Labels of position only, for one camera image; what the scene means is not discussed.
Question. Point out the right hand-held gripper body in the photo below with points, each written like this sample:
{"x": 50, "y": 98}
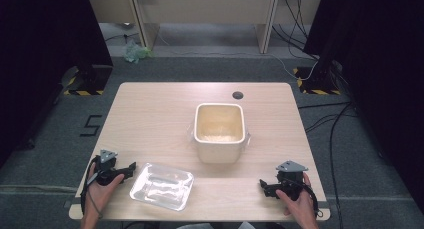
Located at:
{"x": 290, "y": 179}

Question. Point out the cream square plastic bin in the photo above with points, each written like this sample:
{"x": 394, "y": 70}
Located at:
{"x": 219, "y": 132}

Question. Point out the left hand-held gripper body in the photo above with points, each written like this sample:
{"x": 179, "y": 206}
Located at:
{"x": 106, "y": 169}

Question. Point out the green plastic bag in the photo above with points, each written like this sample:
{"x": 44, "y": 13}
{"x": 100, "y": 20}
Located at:
{"x": 135, "y": 52}

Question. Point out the person's right hand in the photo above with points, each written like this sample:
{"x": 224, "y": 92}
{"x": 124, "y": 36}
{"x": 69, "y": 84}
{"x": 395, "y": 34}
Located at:
{"x": 300, "y": 205}

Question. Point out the person's left hand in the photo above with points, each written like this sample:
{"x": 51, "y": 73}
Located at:
{"x": 101, "y": 192}

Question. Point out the person's grey clothing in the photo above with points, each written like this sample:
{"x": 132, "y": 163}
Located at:
{"x": 213, "y": 226}

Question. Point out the black stand base striped tape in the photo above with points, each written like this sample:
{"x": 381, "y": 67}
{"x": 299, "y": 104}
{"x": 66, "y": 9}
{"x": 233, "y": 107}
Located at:
{"x": 318, "y": 84}
{"x": 87, "y": 82}

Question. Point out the black curtain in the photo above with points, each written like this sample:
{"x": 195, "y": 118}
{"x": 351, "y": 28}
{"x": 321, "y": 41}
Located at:
{"x": 43, "y": 55}
{"x": 383, "y": 72}

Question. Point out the clear plastic tray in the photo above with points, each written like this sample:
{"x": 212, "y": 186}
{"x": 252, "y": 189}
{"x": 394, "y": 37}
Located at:
{"x": 162, "y": 186}

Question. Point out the beige desk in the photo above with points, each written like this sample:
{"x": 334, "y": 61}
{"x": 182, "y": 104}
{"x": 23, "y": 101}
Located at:
{"x": 206, "y": 9}

